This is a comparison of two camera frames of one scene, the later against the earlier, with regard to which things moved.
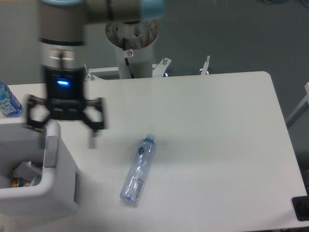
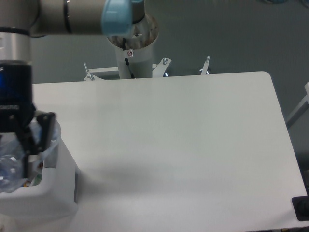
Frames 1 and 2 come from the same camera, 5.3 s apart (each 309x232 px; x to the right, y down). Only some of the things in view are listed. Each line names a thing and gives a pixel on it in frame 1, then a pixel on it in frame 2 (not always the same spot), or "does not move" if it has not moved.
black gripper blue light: [64, 93] -> [17, 108]
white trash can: [57, 195] does not move
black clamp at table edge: [301, 204] does not move
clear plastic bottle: [133, 184] -> [12, 156]
